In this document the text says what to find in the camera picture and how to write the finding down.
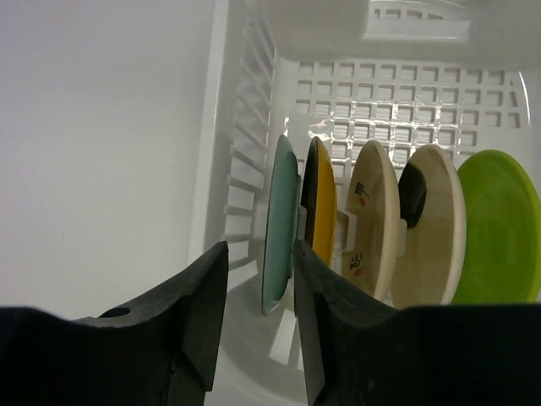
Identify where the cream plate with black mark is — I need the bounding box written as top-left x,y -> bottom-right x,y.
391,145 -> 467,309

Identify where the teal blue patterned plate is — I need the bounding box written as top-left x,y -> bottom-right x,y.
261,134 -> 299,315

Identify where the white plastic dish rack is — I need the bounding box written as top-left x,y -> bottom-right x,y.
188,1 -> 540,405

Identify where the lime green plate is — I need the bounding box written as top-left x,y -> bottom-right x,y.
452,150 -> 540,305

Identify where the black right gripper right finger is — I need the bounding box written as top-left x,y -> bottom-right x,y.
294,240 -> 540,405

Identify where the cream plate with black characters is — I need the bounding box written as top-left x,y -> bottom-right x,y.
341,140 -> 400,301

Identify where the yellow plate with brown rim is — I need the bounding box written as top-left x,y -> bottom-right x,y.
300,137 -> 337,266

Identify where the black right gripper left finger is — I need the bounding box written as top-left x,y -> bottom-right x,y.
1,242 -> 229,405

